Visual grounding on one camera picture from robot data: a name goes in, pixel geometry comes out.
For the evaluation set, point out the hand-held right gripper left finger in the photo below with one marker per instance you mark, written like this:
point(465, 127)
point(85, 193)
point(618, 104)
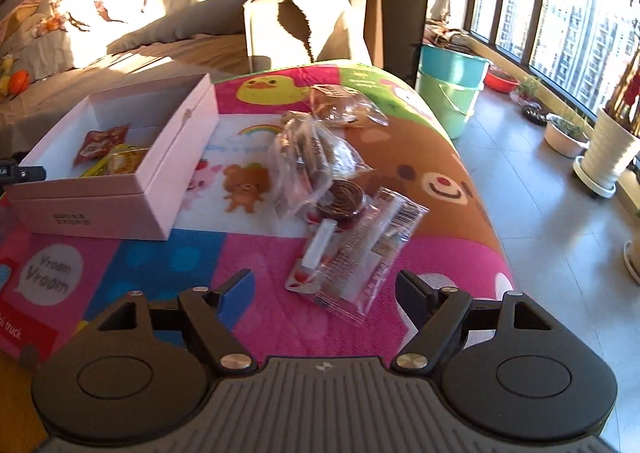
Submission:
point(237, 290)

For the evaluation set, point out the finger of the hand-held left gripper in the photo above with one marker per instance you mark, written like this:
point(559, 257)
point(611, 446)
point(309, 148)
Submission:
point(27, 173)

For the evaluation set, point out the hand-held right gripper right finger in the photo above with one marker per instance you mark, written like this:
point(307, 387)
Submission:
point(411, 294)

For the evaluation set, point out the clear printed snack packet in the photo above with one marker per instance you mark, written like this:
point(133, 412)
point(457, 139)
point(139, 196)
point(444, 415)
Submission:
point(380, 238)

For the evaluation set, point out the red snack packet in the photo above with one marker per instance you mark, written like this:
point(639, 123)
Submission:
point(100, 143)

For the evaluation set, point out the pink cardboard box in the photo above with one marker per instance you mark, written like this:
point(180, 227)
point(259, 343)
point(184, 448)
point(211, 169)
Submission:
point(100, 213)

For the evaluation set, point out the clear packet with white bar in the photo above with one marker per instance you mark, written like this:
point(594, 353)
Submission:
point(315, 253)

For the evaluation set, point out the yellow snack packet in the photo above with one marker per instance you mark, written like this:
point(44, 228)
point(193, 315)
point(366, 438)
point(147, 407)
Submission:
point(122, 160)

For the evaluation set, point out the dark swirl snack packet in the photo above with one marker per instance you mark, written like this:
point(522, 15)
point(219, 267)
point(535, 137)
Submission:
point(345, 198)

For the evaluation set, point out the clear bag of round cakes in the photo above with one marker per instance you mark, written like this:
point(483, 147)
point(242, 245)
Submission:
point(320, 158)

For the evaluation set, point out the clear packet of brown cookies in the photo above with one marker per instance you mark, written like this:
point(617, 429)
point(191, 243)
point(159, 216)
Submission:
point(340, 105)

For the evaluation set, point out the colourful printed blanket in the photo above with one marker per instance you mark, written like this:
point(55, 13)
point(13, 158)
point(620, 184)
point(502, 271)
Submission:
point(280, 298)

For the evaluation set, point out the orange toy ball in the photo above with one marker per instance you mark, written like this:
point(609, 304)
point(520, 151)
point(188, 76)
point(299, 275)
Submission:
point(19, 81)

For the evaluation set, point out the yellow plush toy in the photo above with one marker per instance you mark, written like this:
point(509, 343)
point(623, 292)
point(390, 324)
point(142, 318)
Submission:
point(5, 67)

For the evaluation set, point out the floral bedding pile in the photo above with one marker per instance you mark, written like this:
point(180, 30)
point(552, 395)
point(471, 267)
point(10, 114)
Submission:
point(80, 18)

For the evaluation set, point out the green plastic bucket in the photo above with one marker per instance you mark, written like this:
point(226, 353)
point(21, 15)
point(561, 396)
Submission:
point(447, 105)

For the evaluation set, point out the dark plant pot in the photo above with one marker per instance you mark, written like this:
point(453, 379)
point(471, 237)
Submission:
point(534, 114)

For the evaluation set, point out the white basin with plant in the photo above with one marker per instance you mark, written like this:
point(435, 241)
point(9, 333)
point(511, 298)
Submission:
point(565, 139)

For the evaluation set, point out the white plant saucer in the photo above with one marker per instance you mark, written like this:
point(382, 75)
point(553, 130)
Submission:
point(633, 260)

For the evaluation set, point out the red plastic basin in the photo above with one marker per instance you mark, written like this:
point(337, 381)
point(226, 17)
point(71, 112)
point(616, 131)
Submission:
point(501, 79)

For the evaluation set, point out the small potted plant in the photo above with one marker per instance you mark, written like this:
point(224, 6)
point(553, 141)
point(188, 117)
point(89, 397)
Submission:
point(529, 90)

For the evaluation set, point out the grey pillow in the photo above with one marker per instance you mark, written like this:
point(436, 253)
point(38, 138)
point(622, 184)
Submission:
point(200, 8)

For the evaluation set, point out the tall white plant pot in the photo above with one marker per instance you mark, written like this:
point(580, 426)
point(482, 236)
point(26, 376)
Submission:
point(607, 148)

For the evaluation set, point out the window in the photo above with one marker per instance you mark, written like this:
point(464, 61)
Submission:
point(560, 8)

